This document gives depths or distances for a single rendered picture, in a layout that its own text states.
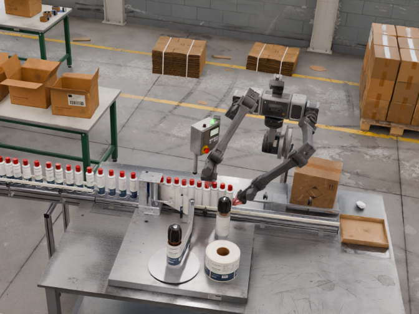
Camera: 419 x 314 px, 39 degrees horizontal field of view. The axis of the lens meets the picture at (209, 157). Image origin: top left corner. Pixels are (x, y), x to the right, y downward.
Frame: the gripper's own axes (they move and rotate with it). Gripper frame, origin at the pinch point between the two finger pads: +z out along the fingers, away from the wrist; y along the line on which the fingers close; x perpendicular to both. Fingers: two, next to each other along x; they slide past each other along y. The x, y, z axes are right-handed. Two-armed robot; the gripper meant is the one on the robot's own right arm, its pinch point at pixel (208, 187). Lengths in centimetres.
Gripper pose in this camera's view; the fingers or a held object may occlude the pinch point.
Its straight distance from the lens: 369.7
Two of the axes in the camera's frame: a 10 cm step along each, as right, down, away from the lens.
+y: 9.9, 1.2, -0.8
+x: 1.3, -5.2, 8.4
